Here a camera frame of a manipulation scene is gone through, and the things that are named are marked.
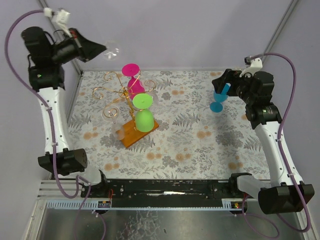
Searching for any blue wine glass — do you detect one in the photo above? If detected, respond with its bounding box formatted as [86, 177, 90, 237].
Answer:
[209, 90, 228, 113]

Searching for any clear wine glass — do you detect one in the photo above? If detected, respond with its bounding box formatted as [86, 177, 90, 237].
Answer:
[143, 79, 159, 104]
[101, 104, 125, 140]
[102, 40, 120, 61]

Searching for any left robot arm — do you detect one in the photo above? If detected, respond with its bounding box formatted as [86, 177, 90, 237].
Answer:
[21, 26, 107, 176]

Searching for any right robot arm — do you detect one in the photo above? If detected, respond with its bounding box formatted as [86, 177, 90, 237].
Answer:
[212, 69, 315, 215]

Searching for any pink wine glass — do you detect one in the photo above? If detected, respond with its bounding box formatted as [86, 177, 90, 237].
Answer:
[122, 63, 145, 100]

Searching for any clear wine glass front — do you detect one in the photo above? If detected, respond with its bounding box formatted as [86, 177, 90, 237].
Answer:
[101, 104, 125, 140]

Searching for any green wine glass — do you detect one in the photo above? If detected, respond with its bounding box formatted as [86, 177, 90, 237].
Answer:
[132, 93, 155, 133]

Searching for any floral table mat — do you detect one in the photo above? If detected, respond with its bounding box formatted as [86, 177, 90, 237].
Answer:
[69, 71, 270, 180]

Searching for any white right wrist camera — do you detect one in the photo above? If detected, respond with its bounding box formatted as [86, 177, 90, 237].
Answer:
[239, 56, 263, 78]

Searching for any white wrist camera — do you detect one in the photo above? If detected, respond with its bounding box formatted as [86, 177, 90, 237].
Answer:
[239, 56, 263, 78]
[43, 7, 72, 38]

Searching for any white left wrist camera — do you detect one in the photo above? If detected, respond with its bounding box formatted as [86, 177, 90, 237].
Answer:
[43, 7, 72, 38]

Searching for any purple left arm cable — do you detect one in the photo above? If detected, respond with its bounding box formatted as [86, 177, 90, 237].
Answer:
[4, 9, 107, 240]

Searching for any gold wire glass rack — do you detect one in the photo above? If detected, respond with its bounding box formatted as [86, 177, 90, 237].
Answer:
[91, 70, 160, 148]

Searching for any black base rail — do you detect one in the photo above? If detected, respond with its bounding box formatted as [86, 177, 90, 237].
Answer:
[80, 175, 246, 209]

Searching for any white slotted cable duct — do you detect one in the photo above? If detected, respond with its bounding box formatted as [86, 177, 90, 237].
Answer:
[46, 199, 112, 210]

